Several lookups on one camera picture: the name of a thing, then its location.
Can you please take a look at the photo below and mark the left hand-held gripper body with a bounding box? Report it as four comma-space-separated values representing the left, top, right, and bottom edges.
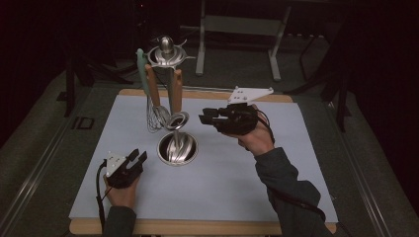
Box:
105, 151, 145, 190

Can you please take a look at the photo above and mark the metal floor rail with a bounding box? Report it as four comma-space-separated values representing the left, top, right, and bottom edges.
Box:
324, 101, 393, 237
0, 108, 87, 237

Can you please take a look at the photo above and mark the grey metal frame stand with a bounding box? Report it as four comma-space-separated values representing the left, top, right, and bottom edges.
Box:
180, 0, 293, 82

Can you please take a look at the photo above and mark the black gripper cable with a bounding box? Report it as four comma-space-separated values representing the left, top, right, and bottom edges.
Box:
256, 109, 328, 223
95, 159, 111, 232

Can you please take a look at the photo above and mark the person's right hand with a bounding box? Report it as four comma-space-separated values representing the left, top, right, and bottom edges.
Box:
226, 104, 277, 157

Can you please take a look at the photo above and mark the wooden-handled mesh strainer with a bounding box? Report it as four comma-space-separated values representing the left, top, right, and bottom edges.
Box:
144, 63, 172, 125

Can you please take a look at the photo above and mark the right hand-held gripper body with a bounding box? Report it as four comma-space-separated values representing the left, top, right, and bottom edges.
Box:
215, 86, 275, 136

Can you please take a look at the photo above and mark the whisk with green handle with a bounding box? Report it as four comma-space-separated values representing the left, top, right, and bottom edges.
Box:
135, 47, 166, 134

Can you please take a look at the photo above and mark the person's left hand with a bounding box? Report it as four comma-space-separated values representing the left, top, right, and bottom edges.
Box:
103, 173, 141, 210

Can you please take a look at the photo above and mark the steel utensil rack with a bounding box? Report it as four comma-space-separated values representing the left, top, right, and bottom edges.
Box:
144, 35, 200, 167

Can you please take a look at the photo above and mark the black floor bracket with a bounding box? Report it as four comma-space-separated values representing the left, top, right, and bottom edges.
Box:
71, 116, 96, 130

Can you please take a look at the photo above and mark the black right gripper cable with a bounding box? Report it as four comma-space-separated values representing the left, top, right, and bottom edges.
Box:
256, 109, 328, 223

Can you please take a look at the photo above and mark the white table mat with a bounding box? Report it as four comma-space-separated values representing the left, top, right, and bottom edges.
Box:
68, 94, 339, 223

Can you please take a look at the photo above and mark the wooden-handled steel egg separator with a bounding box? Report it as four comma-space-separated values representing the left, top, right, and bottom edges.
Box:
164, 68, 191, 131

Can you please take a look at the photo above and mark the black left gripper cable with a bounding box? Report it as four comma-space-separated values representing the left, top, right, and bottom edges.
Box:
95, 159, 111, 232

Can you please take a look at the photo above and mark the black tripod stand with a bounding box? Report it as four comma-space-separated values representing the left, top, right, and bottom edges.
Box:
286, 19, 354, 133
55, 52, 134, 119

